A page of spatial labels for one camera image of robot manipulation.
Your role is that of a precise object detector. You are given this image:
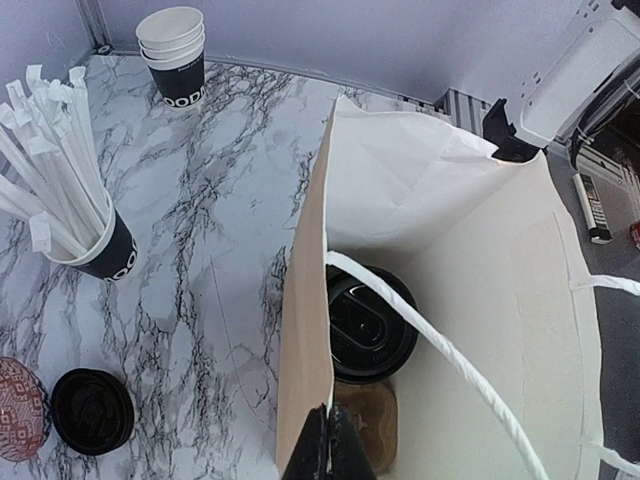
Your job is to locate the bundle of white straws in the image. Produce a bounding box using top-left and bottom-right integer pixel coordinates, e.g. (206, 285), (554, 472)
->
(1, 65), (116, 267)

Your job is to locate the brown paper bag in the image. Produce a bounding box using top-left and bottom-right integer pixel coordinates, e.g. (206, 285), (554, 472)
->
(273, 94), (640, 480)

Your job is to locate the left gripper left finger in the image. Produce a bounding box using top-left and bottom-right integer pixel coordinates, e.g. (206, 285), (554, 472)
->
(281, 407), (329, 480)

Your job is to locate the stack of black lids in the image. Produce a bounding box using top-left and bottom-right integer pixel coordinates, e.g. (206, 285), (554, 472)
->
(51, 368), (135, 456)

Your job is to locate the black coffee cup lid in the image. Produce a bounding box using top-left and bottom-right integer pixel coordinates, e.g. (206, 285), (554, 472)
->
(326, 266), (419, 385)

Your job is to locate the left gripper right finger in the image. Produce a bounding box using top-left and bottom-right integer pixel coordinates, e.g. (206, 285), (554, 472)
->
(329, 407), (375, 480)

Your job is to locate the red soda can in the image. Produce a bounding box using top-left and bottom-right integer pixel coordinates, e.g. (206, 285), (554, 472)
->
(629, 220), (640, 250)

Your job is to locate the stack of paper cups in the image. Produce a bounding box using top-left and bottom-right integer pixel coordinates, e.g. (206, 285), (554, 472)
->
(135, 6), (206, 111)

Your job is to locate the black cup holding straws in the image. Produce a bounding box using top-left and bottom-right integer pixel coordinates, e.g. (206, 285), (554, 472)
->
(44, 192), (138, 283)

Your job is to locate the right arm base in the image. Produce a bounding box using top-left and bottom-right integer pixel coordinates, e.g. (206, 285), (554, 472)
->
(482, 99), (539, 163)

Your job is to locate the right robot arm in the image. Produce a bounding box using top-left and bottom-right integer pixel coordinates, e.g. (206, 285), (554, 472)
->
(506, 1), (639, 148)

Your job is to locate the brown cardboard cup carrier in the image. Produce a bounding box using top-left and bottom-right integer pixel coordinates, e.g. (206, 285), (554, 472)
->
(334, 381), (398, 476)

